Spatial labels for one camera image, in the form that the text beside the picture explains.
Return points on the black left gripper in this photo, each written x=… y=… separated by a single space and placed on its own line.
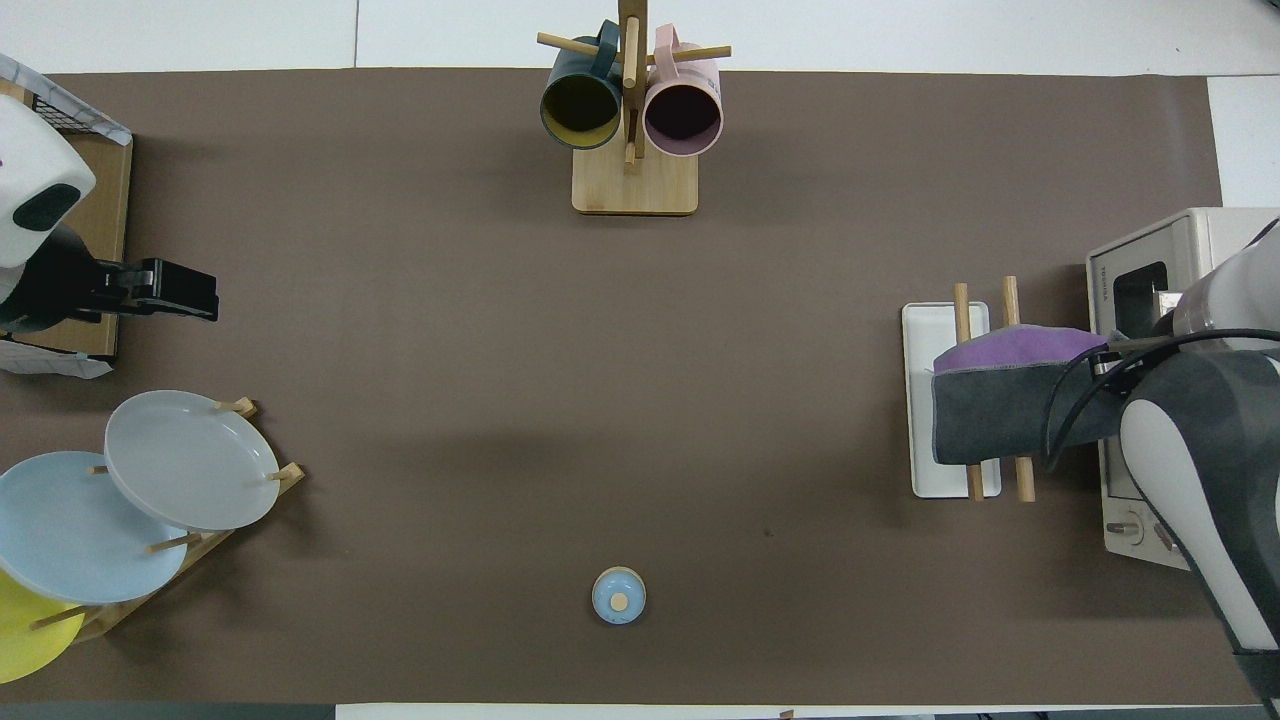
x=55 y=290

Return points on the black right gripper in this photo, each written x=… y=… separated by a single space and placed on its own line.
x=1108 y=362

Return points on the purple and grey towel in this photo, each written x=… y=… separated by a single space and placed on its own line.
x=1000 y=410

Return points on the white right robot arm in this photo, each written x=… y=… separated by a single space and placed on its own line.
x=1230 y=470

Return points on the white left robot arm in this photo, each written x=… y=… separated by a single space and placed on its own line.
x=30 y=150

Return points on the white towel rack wooden bars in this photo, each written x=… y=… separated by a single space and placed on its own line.
x=925 y=350

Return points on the wooden plate rack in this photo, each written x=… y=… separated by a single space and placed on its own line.
x=215 y=545

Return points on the wooden shelf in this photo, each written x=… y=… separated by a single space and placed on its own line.
x=105 y=200

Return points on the beige toaster oven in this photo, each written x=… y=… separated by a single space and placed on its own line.
x=1130 y=250

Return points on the white patterned paper sheet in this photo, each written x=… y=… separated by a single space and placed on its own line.
x=50 y=362
x=80 y=105

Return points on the grey plate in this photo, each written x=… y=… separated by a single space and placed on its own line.
x=190 y=460

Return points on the light blue plate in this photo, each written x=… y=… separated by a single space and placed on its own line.
x=70 y=530

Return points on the yellow plate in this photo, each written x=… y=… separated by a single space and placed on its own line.
x=25 y=640

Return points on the dark teal mug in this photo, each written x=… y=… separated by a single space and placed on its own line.
x=580 y=110

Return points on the brown table mat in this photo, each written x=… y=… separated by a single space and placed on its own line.
x=650 y=400

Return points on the wooden mug tree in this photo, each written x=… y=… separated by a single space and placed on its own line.
x=635 y=185

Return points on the pink mug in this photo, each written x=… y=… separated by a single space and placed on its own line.
x=683 y=115

